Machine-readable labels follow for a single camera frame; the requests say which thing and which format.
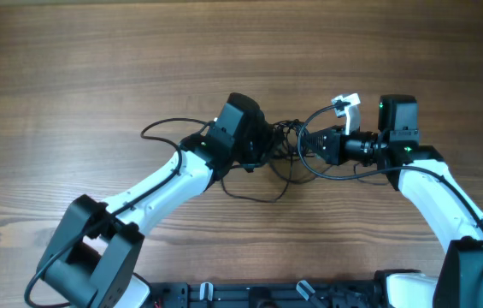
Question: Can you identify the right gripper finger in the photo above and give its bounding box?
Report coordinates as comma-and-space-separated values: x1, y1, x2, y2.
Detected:
302, 129, 331, 150
309, 147, 331, 163

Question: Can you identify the black cable bundle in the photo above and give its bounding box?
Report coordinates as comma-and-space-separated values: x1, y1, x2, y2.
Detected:
219, 118, 336, 204

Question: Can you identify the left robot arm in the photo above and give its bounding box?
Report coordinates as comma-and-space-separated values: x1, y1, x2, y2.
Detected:
24, 92, 283, 307

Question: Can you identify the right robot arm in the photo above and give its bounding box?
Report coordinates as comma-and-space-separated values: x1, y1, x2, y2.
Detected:
297, 93, 483, 307

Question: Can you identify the right camera cable black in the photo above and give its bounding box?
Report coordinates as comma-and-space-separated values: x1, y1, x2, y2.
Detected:
296, 101, 483, 308

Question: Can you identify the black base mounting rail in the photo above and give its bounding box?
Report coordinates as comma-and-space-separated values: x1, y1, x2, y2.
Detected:
143, 280, 389, 308

